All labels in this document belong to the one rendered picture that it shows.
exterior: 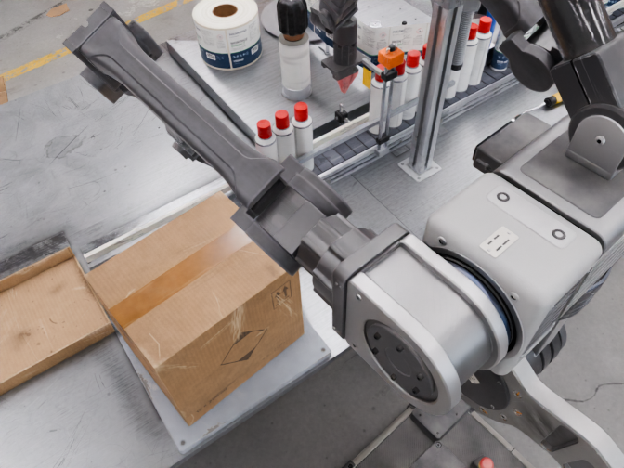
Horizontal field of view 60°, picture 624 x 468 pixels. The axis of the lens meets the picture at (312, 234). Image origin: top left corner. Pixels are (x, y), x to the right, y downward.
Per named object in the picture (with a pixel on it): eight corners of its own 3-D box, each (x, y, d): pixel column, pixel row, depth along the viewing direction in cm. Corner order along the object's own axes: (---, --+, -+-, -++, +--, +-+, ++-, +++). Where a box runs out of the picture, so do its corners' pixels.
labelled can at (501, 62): (497, 60, 172) (514, -2, 156) (510, 69, 169) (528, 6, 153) (486, 67, 170) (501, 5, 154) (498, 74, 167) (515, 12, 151)
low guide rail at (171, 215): (431, 85, 163) (432, 80, 161) (434, 87, 162) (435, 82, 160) (85, 259, 127) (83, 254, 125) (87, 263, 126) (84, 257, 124)
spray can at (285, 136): (290, 164, 146) (284, 103, 130) (301, 176, 143) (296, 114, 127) (273, 174, 144) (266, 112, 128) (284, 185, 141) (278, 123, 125)
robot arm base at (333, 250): (342, 342, 58) (344, 279, 48) (292, 292, 61) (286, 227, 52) (398, 295, 61) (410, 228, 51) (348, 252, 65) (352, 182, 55)
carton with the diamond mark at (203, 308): (239, 266, 130) (220, 188, 108) (305, 333, 118) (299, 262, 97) (127, 344, 118) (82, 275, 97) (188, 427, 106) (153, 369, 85)
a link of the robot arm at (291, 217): (300, 264, 55) (336, 225, 56) (240, 207, 60) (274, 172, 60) (328, 288, 63) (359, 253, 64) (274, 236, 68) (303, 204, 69)
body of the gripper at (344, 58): (319, 66, 138) (319, 40, 132) (352, 52, 141) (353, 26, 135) (335, 79, 134) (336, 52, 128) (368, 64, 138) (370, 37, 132)
